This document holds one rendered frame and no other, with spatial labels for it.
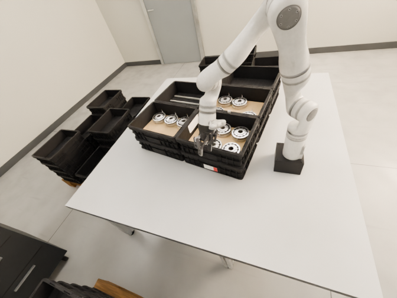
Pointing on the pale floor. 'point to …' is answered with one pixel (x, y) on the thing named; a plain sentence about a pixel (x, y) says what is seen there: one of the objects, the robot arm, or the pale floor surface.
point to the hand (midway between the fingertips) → (205, 150)
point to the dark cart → (25, 262)
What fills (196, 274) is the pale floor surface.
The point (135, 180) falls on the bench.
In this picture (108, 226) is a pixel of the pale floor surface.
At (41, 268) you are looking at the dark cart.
